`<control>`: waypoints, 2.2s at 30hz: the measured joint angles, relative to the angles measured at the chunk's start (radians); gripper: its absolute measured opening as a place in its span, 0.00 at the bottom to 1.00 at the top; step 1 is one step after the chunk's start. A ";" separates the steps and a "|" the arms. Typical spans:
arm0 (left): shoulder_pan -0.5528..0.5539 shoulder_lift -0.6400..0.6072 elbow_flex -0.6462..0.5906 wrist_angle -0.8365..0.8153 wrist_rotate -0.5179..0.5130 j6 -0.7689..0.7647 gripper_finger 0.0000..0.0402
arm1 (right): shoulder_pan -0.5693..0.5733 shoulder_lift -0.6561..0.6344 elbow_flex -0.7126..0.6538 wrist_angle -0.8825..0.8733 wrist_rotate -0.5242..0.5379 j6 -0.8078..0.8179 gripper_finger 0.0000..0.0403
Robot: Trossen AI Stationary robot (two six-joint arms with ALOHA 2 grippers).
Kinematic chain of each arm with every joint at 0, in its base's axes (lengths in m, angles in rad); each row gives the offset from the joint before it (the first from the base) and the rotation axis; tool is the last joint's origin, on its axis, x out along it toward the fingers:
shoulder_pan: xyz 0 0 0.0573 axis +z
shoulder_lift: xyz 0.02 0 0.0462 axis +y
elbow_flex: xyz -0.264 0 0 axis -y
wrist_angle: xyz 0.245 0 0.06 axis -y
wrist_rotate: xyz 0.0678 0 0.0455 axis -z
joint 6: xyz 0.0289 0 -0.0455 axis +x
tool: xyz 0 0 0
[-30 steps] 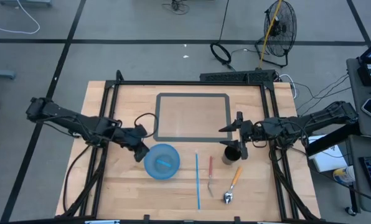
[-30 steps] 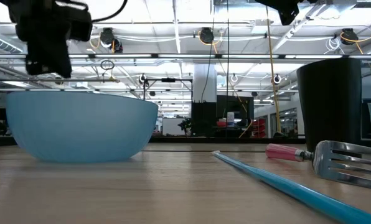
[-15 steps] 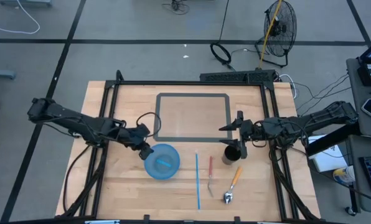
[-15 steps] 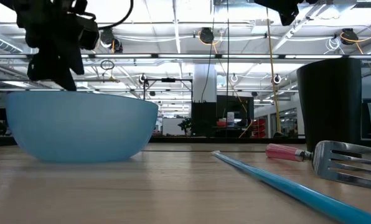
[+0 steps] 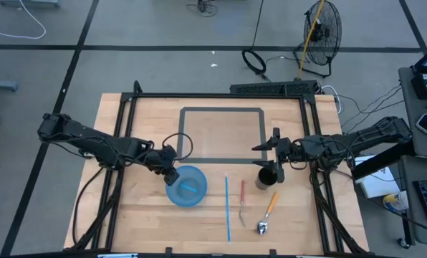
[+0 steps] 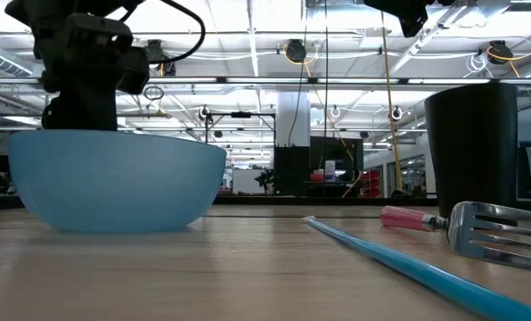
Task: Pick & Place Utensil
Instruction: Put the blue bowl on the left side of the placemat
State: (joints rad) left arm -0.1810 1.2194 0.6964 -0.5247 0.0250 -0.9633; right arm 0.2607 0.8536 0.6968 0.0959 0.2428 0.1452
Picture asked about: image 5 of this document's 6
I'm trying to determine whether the blue translucent plastic bowl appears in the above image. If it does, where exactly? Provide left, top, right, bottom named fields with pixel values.
left=165, top=164, right=208, bottom=208

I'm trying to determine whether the thin black floor cable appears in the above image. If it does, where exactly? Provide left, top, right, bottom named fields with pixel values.
left=251, top=0, right=265, bottom=51

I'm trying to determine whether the grey floor bar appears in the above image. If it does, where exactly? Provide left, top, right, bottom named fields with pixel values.
left=0, top=78, right=19, bottom=92
left=0, top=0, right=61, bottom=8

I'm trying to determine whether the long blue straw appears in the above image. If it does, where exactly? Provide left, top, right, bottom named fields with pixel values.
left=224, top=174, right=232, bottom=243

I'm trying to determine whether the white floor cable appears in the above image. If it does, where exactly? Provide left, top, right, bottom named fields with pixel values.
left=0, top=0, right=47, bottom=40

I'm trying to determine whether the white cable loop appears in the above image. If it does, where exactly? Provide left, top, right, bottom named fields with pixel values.
left=320, top=85, right=343, bottom=114

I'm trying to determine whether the white box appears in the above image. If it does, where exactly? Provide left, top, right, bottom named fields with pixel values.
left=352, top=154, right=400, bottom=200

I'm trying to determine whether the black diagonal beam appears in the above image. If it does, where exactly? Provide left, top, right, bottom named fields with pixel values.
left=351, top=141, right=415, bottom=181

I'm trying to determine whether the black cylindrical cup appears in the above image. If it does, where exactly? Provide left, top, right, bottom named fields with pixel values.
left=254, top=166, right=279, bottom=191

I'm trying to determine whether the coiled black cable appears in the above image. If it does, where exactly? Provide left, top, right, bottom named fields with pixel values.
left=241, top=48, right=268, bottom=76

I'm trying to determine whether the red-handled metal fork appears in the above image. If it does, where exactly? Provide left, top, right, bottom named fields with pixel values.
left=238, top=178, right=247, bottom=229

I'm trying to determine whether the grey tape square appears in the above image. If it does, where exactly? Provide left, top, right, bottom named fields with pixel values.
left=176, top=106, right=269, bottom=165

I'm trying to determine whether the black cable bundle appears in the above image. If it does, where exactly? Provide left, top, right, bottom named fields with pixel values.
left=186, top=0, right=220, bottom=18

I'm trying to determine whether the short blue strip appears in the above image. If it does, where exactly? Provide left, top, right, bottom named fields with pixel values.
left=179, top=182, right=199, bottom=194

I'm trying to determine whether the yellow cable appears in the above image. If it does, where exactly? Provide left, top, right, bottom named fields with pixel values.
left=297, top=0, right=325, bottom=80

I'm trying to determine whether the white wipes canister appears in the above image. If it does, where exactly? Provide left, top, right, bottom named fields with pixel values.
left=383, top=191, right=410, bottom=213

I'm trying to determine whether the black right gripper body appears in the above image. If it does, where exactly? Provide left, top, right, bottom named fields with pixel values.
left=272, top=127, right=307, bottom=184

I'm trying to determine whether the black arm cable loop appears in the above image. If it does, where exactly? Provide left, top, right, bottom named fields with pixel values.
left=161, top=132, right=195, bottom=161

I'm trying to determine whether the black floor fan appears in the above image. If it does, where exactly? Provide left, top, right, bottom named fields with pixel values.
left=292, top=0, right=343, bottom=79

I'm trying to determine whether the grey desk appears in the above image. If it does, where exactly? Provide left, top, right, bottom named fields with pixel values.
left=398, top=156, right=427, bottom=250
left=398, top=66, right=427, bottom=161

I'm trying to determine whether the orange-handled metal spoon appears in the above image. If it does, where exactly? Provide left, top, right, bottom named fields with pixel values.
left=256, top=191, right=280, bottom=237

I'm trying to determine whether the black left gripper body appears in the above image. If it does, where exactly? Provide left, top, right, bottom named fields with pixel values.
left=145, top=145, right=178, bottom=176

